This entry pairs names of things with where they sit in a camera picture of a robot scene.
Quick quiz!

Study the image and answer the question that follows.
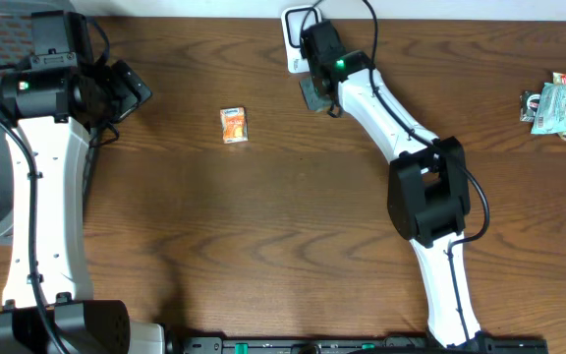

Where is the orange tissue packet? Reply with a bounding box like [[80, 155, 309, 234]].
[[220, 107, 249, 144]]

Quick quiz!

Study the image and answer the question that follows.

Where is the black-white right robot arm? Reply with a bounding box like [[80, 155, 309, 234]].
[[300, 21, 481, 348]]

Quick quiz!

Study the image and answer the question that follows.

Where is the white barcode scanner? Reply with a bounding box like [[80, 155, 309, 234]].
[[281, 5, 322, 74]]

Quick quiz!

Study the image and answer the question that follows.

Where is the teal tissue packet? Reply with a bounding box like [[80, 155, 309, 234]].
[[300, 77, 332, 112]]

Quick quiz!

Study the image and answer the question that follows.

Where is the teal plastic-wrapped packet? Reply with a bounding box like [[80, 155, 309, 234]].
[[531, 83, 566, 135]]

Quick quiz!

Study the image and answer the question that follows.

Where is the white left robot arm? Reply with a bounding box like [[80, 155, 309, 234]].
[[0, 11, 180, 354]]

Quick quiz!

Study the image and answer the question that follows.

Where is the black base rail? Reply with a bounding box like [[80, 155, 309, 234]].
[[165, 333, 549, 354]]

